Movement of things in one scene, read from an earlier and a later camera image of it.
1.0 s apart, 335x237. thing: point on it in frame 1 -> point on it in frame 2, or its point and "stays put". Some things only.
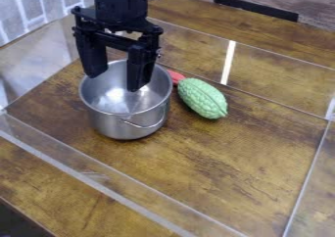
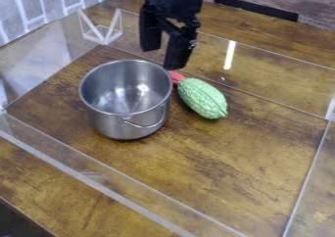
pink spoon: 175,76 stays put
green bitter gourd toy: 203,99 stays put
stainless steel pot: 127,115 stays put
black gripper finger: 93,46 -> 151,26
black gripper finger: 142,58 -> 179,48
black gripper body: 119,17 -> 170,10
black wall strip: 257,8 stays put
